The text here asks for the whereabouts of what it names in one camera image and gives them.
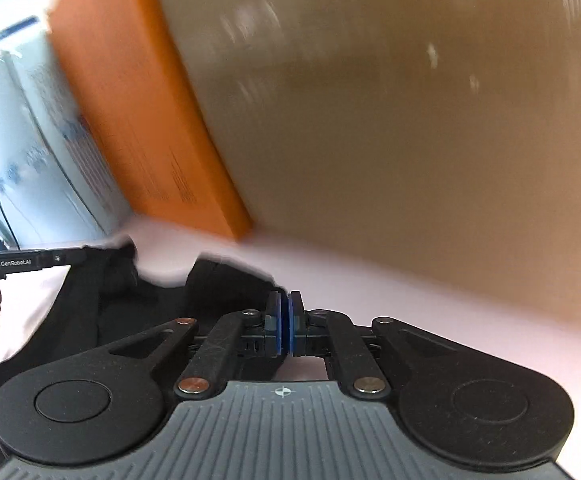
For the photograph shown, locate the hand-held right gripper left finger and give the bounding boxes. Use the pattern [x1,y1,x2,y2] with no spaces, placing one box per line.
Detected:
[105,291,288,401]

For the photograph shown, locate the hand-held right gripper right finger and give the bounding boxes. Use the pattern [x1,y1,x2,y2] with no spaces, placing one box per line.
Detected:
[288,290,476,401]

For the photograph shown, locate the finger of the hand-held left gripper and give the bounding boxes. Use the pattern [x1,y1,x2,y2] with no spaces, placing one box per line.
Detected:
[44,247,88,268]

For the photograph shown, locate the black garment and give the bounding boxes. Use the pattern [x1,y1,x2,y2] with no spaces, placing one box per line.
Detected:
[0,241,288,396]

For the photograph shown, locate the light blue foam board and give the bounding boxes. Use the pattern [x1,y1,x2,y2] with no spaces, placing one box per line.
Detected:
[0,15,131,251]

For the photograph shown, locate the orange printed board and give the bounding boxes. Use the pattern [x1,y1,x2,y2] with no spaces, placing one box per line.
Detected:
[45,0,254,241]

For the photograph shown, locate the brown cardboard board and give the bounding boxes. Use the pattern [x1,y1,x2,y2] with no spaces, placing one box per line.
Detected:
[148,0,581,333]

